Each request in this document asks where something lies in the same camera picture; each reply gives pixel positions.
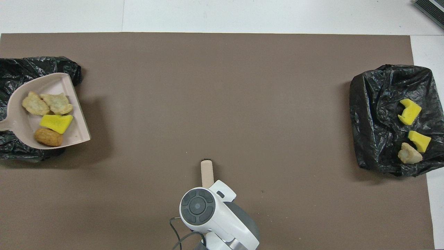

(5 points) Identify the angular pale food chunk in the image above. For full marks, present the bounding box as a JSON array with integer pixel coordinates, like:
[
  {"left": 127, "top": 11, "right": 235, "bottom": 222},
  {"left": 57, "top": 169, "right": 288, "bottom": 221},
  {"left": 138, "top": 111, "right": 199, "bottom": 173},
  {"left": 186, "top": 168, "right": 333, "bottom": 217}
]
[{"left": 40, "top": 92, "right": 74, "bottom": 115}]

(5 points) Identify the oval pale food chunk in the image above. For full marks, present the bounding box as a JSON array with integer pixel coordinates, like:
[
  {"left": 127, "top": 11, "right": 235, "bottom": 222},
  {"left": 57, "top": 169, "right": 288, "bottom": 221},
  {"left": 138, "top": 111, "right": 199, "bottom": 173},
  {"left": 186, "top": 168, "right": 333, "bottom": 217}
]
[{"left": 22, "top": 91, "right": 51, "bottom": 116}]

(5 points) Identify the brown table mat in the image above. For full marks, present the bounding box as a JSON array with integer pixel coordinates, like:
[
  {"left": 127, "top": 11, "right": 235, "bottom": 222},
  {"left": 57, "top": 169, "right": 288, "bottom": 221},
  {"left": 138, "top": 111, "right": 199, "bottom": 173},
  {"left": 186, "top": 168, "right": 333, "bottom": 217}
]
[{"left": 0, "top": 32, "right": 435, "bottom": 250}]

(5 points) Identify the beige plastic dustpan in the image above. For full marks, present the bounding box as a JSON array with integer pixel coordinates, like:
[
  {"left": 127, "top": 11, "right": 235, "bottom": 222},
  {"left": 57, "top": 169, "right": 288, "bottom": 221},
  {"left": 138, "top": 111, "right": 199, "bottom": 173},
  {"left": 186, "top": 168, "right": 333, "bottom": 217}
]
[{"left": 0, "top": 72, "right": 92, "bottom": 150}]

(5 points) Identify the beige hand brush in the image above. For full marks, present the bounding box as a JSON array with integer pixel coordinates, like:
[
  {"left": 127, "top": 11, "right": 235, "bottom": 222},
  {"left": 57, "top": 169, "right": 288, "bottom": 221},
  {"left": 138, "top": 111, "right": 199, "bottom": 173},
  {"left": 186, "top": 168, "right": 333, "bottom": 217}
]
[{"left": 200, "top": 160, "right": 215, "bottom": 190}]

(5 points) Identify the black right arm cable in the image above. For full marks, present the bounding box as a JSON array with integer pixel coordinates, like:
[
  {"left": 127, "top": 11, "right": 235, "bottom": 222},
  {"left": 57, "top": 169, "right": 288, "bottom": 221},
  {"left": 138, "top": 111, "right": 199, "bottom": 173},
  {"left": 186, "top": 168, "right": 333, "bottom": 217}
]
[{"left": 169, "top": 217, "right": 206, "bottom": 250}]

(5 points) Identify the notched yellow sponge block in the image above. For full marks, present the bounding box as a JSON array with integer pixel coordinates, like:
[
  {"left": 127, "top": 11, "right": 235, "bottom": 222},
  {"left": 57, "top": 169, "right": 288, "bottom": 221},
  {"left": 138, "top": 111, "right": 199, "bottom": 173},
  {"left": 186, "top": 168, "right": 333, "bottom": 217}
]
[{"left": 397, "top": 99, "right": 422, "bottom": 126}]

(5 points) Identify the small curved yellow sponge piece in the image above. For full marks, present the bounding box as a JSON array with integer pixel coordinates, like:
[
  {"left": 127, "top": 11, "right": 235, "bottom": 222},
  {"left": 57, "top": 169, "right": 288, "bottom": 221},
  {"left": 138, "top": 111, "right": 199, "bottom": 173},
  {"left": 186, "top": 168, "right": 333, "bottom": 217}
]
[{"left": 408, "top": 130, "right": 432, "bottom": 153}]

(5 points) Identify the striped orange bread piece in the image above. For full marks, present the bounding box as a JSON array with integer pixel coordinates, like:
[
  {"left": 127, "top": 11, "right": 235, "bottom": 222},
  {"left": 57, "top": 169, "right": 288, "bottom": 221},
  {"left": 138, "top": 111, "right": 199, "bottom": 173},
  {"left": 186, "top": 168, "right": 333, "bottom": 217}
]
[{"left": 397, "top": 142, "right": 423, "bottom": 165}]

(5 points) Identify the dark ribbed panel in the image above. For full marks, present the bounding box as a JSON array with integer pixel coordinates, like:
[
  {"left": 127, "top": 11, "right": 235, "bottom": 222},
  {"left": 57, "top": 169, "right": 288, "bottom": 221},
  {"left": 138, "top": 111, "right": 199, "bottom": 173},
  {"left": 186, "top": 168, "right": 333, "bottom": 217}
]
[{"left": 413, "top": 0, "right": 444, "bottom": 30}]

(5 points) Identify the bin with black trash bag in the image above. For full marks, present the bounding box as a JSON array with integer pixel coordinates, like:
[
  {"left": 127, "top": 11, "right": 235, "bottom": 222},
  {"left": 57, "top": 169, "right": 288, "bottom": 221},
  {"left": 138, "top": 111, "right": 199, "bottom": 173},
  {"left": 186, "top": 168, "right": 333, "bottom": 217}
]
[
  {"left": 0, "top": 56, "right": 83, "bottom": 163},
  {"left": 349, "top": 64, "right": 444, "bottom": 178}
]

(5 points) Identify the brown cracked bread roll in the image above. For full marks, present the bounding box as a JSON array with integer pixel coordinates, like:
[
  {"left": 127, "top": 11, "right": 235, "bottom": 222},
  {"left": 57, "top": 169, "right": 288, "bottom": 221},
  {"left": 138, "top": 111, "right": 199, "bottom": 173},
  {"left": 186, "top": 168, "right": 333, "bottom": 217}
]
[{"left": 34, "top": 127, "right": 64, "bottom": 147}]

